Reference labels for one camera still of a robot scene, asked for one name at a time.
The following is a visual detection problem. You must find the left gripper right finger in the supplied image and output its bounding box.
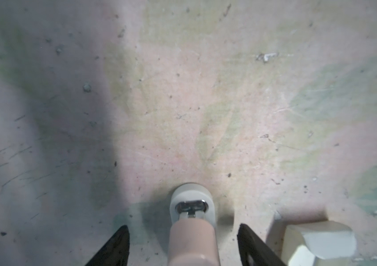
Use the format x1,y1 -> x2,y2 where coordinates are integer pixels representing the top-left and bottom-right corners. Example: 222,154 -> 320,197
237,223 -> 285,266

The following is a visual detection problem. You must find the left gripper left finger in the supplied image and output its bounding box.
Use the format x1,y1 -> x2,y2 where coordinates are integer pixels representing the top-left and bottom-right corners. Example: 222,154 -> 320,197
86,225 -> 130,266

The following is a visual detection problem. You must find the staple box tray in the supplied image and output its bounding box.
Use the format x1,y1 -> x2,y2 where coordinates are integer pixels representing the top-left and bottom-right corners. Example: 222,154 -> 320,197
280,221 -> 357,266

